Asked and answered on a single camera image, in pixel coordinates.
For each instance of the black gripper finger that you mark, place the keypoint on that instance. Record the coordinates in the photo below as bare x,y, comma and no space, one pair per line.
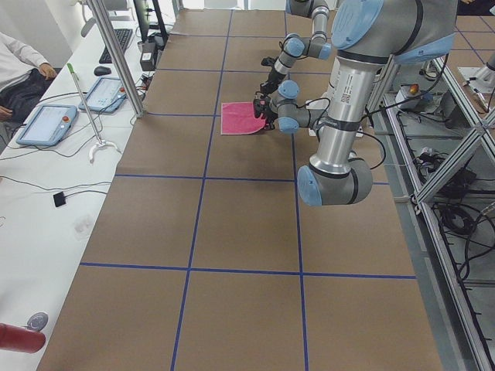
269,125
266,89

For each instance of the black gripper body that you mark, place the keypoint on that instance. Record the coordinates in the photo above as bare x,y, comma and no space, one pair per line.
274,76
264,110

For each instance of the pink and grey towel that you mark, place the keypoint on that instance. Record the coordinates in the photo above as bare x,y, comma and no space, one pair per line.
237,118

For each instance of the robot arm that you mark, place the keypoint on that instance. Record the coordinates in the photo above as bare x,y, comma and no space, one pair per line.
363,36
305,38

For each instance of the black power adapter box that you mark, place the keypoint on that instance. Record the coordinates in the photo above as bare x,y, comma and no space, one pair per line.
148,56

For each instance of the grey box with orange button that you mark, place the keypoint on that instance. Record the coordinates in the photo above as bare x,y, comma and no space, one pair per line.
410,96

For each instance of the far blue teach pendant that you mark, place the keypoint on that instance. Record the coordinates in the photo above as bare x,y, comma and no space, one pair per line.
106,95

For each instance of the blue teach pendant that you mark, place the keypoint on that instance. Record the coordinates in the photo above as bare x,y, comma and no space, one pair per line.
106,95
48,125

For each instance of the black computer mouse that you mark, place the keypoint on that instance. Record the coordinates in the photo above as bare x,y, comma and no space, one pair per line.
102,71

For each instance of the near blue teach pendant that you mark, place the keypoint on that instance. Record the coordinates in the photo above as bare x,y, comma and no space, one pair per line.
48,125

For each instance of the small black square device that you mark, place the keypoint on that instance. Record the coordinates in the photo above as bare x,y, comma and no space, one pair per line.
59,199

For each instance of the person in white shirt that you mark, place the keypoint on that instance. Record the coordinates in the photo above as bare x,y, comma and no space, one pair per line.
25,76

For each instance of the round silver lid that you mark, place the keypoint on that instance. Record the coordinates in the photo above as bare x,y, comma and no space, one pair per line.
37,322

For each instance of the red bottle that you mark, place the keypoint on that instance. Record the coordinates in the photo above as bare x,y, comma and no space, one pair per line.
19,339

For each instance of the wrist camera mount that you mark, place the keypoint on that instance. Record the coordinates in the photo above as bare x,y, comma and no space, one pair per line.
268,61
256,106

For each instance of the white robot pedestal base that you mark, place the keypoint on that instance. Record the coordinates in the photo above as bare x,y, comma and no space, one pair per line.
344,102

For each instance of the aluminium side frame rail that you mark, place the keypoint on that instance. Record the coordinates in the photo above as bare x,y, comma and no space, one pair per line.
441,160

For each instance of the aluminium frame post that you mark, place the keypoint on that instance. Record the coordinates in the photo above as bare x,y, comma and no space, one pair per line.
110,39

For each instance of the white grabber stick green handle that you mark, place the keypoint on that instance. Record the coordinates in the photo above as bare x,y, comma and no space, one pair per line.
101,143

